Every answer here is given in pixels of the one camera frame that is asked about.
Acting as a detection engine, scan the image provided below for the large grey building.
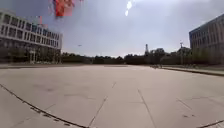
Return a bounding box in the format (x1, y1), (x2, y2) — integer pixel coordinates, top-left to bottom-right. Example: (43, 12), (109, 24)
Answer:
(188, 12), (224, 65)

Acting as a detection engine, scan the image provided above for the row of dark trees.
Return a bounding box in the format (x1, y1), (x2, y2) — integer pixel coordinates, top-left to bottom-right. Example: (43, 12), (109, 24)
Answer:
(61, 47), (224, 66)

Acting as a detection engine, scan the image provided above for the pale concrete slab plaza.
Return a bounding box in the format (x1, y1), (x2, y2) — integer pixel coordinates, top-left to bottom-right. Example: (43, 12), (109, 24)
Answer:
(0, 63), (224, 128)

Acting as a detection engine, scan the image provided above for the white building with dark windows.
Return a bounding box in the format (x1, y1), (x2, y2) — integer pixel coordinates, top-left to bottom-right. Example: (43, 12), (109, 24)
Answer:
(0, 9), (64, 65)

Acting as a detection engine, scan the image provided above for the raised dark kerb strip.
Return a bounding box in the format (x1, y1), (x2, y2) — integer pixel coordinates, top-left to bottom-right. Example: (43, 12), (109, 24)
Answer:
(161, 66), (224, 77)

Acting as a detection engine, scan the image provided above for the distant tower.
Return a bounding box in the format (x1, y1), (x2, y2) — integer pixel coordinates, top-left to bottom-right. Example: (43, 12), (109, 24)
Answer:
(144, 43), (150, 56)

